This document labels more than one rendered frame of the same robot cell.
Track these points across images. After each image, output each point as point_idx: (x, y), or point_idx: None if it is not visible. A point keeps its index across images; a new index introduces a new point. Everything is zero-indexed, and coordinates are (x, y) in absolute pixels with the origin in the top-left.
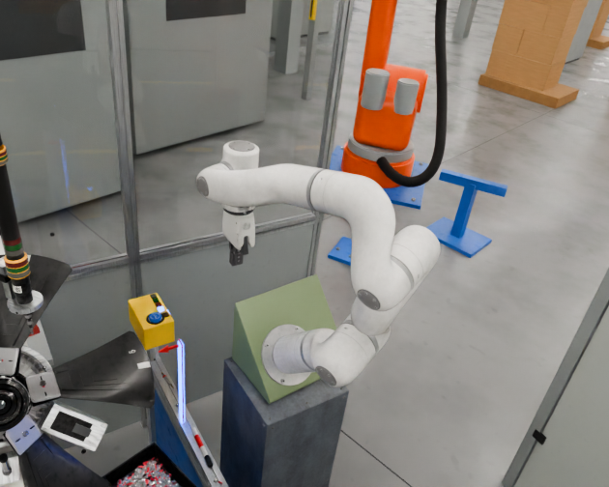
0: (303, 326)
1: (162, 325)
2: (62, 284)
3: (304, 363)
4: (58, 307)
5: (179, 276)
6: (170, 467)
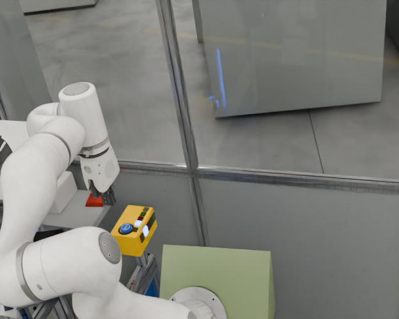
0: (225, 300)
1: (125, 237)
2: (134, 174)
3: None
4: (133, 192)
5: (238, 202)
6: None
